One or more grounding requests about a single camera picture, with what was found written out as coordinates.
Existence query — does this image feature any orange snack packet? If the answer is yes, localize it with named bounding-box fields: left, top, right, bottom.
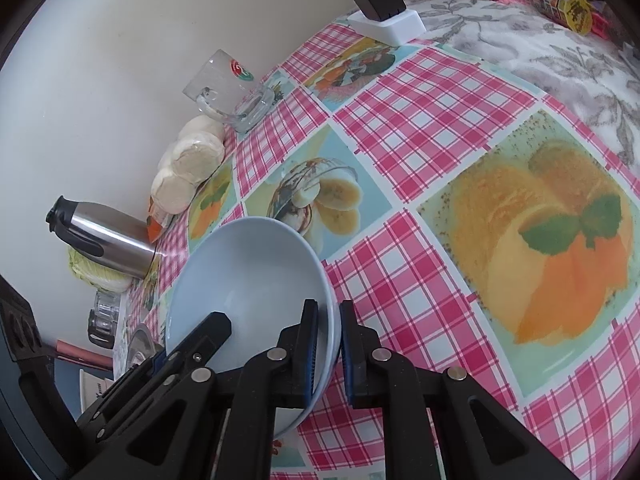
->
left=146, top=195, right=173, bottom=243

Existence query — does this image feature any steel thermos jug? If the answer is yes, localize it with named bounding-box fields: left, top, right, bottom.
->
left=45, top=195, right=158, bottom=278

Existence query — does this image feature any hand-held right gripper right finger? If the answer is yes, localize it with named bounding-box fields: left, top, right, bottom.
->
left=339, top=300, right=573, bottom=480

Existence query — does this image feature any dark glass holder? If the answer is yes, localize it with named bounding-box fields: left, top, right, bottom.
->
left=87, top=310, right=118, bottom=348

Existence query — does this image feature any red snack packet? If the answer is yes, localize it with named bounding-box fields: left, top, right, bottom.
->
left=590, top=2, right=613, bottom=38

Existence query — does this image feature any clear glass tumbler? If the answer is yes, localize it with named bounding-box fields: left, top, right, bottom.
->
left=92, top=290, right=123, bottom=323

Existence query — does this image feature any pink chair back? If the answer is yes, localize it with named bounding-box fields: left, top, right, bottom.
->
left=56, top=340, right=111, bottom=367

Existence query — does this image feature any bag of steamed buns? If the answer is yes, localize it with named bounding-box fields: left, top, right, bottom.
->
left=151, top=114, right=227, bottom=216

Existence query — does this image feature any round steel tray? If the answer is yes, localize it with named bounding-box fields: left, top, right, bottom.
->
left=127, top=324, right=163, bottom=366

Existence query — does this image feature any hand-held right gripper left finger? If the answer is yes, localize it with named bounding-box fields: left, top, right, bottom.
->
left=107, top=299, right=321, bottom=480

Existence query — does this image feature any napa cabbage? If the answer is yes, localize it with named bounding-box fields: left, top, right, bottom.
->
left=67, top=249, right=131, bottom=293

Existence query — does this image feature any light blue bowl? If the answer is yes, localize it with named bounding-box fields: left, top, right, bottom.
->
left=164, top=216, right=342, bottom=438

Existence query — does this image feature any clear glass mug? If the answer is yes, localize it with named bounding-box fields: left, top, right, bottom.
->
left=181, top=49, right=276, bottom=133

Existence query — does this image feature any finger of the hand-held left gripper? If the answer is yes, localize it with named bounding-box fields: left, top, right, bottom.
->
left=150, top=311, right=233, bottom=368
left=75, top=360, right=193, bottom=461

